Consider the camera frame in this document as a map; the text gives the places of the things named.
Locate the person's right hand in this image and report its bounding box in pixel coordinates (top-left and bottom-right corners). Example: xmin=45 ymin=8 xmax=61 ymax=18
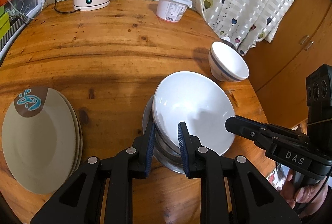
xmin=280 ymin=169 xmax=331 ymax=223

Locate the large white bowl blue stripe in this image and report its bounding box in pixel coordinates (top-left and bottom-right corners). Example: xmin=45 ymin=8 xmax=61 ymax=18
xmin=152 ymin=71 xmax=235 ymax=155

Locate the wooden cabinet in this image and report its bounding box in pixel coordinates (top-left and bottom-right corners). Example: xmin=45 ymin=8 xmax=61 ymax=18
xmin=244 ymin=0 xmax=331 ymax=128

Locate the lime green box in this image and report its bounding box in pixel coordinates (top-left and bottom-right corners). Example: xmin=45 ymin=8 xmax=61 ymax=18
xmin=0 ymin=6 xmax=11 ymax=39

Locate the stainless steel bowl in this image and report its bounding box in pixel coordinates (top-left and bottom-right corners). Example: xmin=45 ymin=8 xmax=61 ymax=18
xmin=142 ymin=96 xmax=185 ymax=174

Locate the chevron patterned tray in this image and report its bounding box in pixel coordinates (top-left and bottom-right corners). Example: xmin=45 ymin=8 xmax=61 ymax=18
xmin=1 ymin=18 xmax=29 ymax=51

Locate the small white bowl blue stripe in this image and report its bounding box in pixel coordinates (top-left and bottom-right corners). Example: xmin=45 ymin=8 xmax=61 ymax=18
xmin=208 ymin=42 xmax=250 ymax=82

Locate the white plastic tub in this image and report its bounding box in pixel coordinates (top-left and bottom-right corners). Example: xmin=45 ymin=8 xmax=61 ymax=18
xmin=156 ymin=0 xmax=192 ymax=23

